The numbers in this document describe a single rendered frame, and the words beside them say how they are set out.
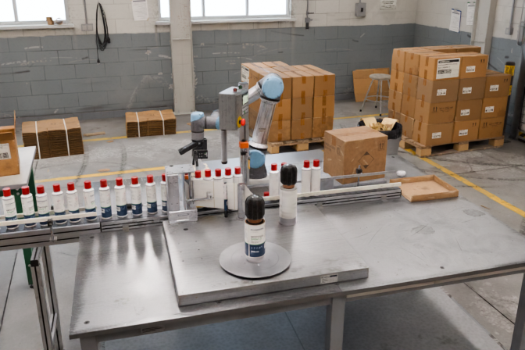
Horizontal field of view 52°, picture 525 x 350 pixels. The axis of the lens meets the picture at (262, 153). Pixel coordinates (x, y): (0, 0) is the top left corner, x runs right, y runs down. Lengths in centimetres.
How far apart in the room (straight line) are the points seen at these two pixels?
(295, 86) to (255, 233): 413
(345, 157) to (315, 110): 325
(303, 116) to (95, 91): 321
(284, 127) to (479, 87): 226
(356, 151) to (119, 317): 170
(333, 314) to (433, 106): 430
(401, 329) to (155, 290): 145
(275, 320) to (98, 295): 116
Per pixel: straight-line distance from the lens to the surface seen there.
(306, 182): 294
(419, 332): 317
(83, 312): 225
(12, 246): 288
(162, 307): 220
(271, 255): 238
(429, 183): 343
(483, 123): 690
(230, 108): 273
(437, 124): 646
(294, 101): 628
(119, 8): 799
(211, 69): 827
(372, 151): 329
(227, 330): 308
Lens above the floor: 207
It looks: 19 degrees down
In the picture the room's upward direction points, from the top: straight up
